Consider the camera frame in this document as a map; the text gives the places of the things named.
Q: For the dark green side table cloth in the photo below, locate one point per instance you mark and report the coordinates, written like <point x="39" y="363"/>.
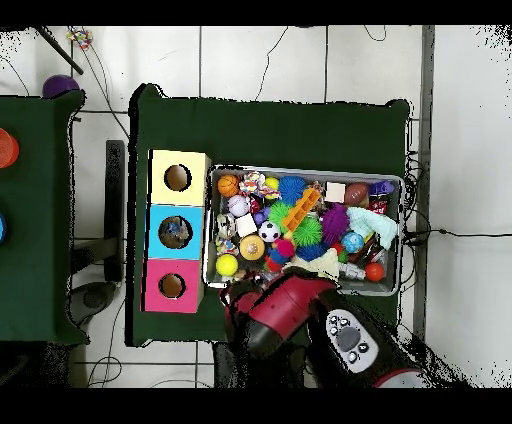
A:
<point x="36" y="240"/>

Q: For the red round object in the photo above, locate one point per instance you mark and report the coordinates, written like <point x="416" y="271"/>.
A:
<point x="6" y="148"/>

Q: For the small black white soccer ball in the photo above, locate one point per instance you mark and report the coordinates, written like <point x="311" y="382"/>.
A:
<point x="270" y="231"/>

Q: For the purple spiky ball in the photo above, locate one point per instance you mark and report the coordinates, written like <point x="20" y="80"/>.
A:
<point x="336" y="222"/>

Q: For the light blue cloth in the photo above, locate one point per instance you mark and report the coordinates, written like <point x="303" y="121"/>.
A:
<point x="374" y="226"/>

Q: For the black stick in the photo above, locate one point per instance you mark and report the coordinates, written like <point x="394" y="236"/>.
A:
<point x="56" y="48"/>

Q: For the brown toy football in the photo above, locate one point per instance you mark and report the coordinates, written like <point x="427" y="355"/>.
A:
<point x="358" y="194"/>

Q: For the cream knitted cloth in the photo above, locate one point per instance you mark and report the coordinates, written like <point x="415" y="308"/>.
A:
<point x="324" y="262"/>

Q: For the grey round base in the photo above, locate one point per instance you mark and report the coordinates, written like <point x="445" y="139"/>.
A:
<point x="94" y="298"/>

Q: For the blue round object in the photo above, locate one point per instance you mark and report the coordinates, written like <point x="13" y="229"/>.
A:
<point x="2" y="228"/>

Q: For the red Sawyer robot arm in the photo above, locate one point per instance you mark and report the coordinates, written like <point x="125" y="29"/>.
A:
<point x="280" y="316"/>

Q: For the green spiky ball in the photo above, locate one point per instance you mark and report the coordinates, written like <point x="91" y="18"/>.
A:
<point x="307" y="232"/>

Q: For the purple round object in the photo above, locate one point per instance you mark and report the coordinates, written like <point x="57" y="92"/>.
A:
<point x="60" y="86"/>

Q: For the yellow green ball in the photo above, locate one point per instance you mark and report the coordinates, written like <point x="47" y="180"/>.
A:
<point x="226" y="265"/>

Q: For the blue spiky ball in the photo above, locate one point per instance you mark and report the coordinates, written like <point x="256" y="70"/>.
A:
<point x="293" y="189"/>

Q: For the wooden box three holes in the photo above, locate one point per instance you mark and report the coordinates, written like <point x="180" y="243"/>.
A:
<point x="196" y="196"/>

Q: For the small colourful item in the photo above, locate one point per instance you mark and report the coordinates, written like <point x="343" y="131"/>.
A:
<point x="79" y="37"/>

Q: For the clear shallow mesh bin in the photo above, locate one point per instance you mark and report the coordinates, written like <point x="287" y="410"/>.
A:
<point x="304" y="169"/>

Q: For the orange toy brick round studs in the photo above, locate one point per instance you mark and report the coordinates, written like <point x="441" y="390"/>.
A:
<point x="301" y="210"/>

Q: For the small orange basketball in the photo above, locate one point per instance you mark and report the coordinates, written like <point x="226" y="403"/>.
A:
<point x="229" y="186"/>

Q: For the black upright bar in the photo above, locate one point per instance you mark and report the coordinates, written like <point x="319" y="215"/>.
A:
<point x="115" y="208"/>

